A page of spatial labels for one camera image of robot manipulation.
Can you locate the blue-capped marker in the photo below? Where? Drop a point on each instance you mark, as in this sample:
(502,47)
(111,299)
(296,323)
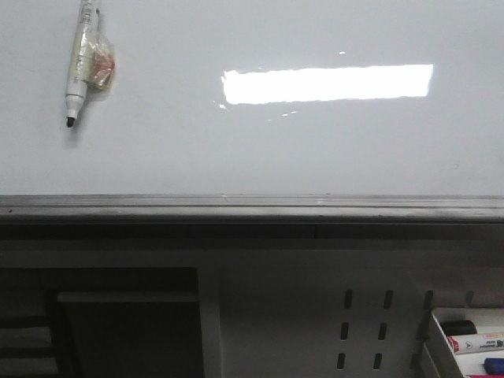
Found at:
(494,366)

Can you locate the white black-tip whiteboard marker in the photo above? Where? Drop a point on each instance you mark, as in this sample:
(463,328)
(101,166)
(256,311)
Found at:
(92,65)

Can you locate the grey aluminium marker tray rail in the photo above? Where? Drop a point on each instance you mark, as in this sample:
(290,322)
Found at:
(222,208)

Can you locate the white shelf board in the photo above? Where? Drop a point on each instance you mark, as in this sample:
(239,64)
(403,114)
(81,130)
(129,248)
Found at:
(127,297)

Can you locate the white plastic marker bin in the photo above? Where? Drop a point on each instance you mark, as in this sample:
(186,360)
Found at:
(439,360)

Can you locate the red-capped white marker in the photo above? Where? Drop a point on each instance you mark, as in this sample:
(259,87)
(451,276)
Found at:
(476,343)

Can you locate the white slotted pegboard panel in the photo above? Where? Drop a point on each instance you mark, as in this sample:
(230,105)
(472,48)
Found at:
(267,318)

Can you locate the white glossy whiteboard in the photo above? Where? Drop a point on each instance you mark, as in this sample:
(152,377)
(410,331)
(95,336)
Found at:
(259,97)

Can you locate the black marker cap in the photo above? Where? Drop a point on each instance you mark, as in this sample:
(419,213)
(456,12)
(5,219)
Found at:
(458,327)

